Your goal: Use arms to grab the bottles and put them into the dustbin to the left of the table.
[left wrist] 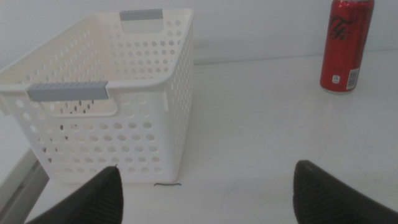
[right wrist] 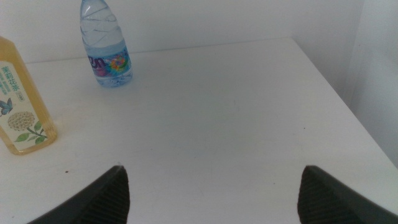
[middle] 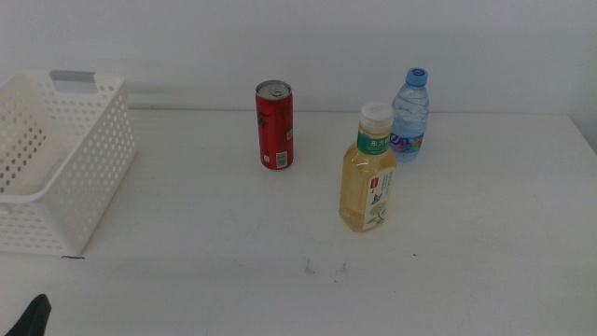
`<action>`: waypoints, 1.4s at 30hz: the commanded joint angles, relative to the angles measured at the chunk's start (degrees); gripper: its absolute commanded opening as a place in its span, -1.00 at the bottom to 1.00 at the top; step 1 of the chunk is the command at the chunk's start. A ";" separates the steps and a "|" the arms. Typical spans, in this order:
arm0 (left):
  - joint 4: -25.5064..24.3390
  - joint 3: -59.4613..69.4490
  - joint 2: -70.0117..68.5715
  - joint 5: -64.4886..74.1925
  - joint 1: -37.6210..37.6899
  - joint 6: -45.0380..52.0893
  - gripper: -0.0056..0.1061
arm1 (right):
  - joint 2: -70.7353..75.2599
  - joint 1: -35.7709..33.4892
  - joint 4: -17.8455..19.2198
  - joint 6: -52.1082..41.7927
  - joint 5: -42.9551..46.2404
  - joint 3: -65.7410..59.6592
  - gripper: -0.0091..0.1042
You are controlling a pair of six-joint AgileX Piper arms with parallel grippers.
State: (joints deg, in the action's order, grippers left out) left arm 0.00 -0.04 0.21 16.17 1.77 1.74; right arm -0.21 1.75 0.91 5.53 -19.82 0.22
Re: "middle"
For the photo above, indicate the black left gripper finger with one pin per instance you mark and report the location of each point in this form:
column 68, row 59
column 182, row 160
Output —
column 35, row 319

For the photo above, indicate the red soda can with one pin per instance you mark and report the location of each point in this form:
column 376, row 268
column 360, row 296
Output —
column 275, row 130

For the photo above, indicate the yellow tea bottle white cap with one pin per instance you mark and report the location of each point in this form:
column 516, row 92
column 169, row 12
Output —
column 364, row 196

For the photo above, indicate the clear water bottle blue cap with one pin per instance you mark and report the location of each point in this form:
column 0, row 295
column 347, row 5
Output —
column 412, row 116

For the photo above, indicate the white perforated plastic basket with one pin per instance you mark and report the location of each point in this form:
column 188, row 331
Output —
column 93, row 196

